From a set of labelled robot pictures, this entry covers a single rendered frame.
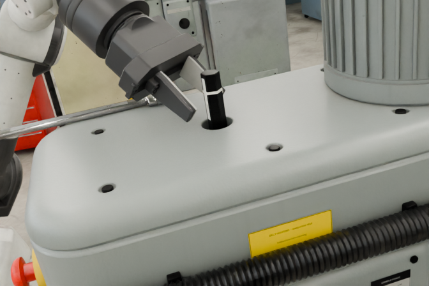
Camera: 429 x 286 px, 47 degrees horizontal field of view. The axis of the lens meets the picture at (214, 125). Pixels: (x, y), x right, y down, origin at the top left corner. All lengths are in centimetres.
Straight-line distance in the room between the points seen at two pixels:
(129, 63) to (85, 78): 178
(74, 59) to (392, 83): 187
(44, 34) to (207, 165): 47
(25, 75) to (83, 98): 145
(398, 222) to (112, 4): 39
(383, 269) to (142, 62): 36
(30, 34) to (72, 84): 147
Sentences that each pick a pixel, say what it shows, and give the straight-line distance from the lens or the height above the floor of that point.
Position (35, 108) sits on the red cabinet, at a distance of 527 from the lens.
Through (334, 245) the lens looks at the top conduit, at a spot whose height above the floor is 180.
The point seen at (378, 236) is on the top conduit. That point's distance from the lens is 53.
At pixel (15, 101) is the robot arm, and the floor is 186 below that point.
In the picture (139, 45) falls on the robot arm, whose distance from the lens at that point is 57.
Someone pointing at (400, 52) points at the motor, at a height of 195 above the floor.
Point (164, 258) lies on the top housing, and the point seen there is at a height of 182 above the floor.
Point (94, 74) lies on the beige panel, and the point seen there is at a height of 149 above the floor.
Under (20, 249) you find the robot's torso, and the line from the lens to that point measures 98.
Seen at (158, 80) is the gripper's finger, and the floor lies 195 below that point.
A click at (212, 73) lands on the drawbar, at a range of 55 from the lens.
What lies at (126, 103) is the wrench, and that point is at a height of 190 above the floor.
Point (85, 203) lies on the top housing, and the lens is 47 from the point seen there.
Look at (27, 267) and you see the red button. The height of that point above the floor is 177.
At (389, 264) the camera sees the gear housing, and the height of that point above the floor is 172.
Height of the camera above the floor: 212
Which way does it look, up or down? 24 degrees down
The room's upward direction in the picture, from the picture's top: 9 degrees counter-clockwise
